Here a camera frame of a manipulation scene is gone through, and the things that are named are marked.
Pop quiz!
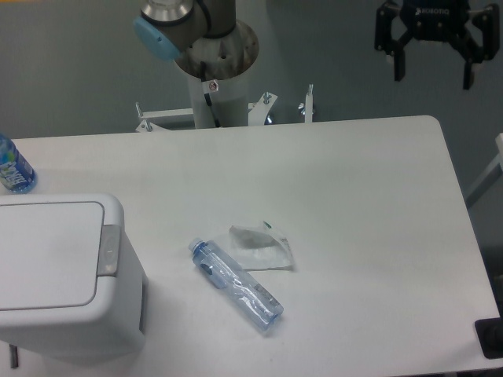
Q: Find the white trash can lid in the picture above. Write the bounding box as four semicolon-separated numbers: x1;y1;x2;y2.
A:
1;202;104;311

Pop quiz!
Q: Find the white frame at right edge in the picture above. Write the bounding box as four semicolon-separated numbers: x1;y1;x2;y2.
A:
464;134;502;208

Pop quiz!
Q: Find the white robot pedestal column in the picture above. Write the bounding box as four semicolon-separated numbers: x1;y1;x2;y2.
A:
175;20;259;106

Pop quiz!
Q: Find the crumpled clear plastic bag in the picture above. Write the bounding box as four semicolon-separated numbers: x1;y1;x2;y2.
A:
229;221;296;271

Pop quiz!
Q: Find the white pedestal base bracket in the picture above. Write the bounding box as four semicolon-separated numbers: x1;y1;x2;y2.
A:
134;83;318;134

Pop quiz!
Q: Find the empty clear plastic bottle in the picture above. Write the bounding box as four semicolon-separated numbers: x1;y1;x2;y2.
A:
189;238;284;337

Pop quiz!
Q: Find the grey trash can push button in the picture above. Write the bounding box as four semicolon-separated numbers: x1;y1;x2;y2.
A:
97;225;121;276

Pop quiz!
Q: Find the white trash can body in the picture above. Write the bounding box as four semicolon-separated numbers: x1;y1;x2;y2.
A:
1;193;149;359

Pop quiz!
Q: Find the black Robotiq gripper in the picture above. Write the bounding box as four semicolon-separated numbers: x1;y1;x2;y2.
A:
374;1;500;90

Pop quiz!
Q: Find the black clamp at table edge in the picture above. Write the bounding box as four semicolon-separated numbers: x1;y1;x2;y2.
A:
475;317;502;360

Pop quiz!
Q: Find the black cable on pedestal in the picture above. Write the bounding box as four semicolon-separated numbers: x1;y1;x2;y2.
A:
200;60;222;129

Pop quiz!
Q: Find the blue labelled water bottle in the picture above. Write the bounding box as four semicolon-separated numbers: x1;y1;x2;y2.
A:
1;134;37;194

